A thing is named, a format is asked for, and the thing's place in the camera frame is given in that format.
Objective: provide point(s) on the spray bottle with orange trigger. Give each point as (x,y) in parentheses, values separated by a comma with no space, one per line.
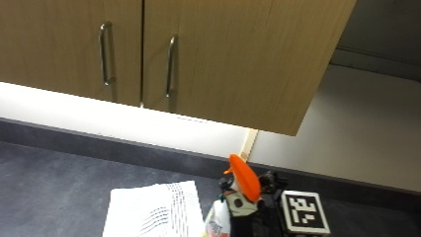
(245,177)

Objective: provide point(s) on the light wooden trim strip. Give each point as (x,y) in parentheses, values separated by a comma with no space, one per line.
(249,144)

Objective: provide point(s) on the white cube of black markers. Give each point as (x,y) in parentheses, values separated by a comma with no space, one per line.
(305,210)

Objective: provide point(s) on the white striped paper sheet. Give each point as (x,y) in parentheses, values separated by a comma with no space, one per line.
(151,210)

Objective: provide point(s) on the wide wooden cabinet door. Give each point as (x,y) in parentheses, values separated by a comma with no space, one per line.
(245,62)

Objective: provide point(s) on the narrow wooden cabinet door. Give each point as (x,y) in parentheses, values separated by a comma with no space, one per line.
(52,42)

